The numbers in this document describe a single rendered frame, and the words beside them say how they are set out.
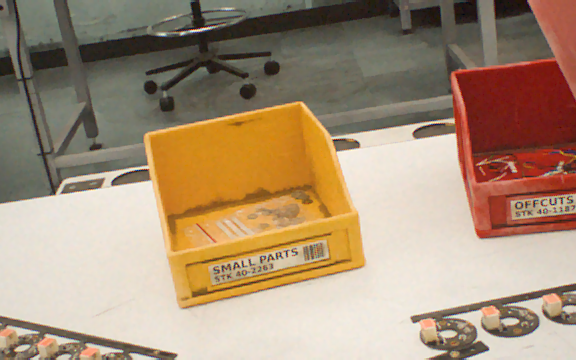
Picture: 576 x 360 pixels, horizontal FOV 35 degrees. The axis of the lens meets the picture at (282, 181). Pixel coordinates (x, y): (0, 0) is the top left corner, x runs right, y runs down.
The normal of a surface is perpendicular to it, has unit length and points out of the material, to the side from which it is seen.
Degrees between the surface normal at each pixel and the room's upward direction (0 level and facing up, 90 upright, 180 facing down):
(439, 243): 0
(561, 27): 111
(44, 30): 90
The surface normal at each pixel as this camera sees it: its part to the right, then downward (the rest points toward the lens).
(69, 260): -0.15, -0.92
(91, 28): 0.03, 0.37
